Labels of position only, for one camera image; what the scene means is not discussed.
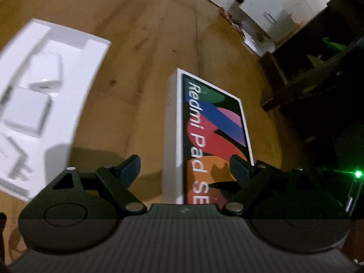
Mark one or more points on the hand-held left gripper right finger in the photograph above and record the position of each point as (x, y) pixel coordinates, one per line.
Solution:
(240, 168)

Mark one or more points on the white charger adapter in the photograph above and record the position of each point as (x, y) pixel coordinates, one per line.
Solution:
(48, 72)

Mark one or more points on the wooden desktop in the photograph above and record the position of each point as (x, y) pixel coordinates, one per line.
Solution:
(136, 51)

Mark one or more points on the white cardboard box tray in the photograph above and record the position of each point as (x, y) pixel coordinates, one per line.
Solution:
(68, 71)

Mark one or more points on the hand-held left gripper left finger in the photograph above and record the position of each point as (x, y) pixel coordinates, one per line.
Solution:
(131, 168)

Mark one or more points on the dark wooden furniture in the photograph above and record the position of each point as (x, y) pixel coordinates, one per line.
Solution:
(318, 76)

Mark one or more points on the patterned cloth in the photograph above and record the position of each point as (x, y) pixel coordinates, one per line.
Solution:
(234, 21)

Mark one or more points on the white cabinet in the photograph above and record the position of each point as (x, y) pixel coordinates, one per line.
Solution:
(273, 0)

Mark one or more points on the green plastic object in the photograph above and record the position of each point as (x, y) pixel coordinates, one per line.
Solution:
(335, 44)

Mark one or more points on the small white square box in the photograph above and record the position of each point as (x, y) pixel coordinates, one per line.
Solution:
(27, 111)

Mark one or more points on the colourful printed tablet box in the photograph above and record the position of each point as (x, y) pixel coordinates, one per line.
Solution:
(216, 136)

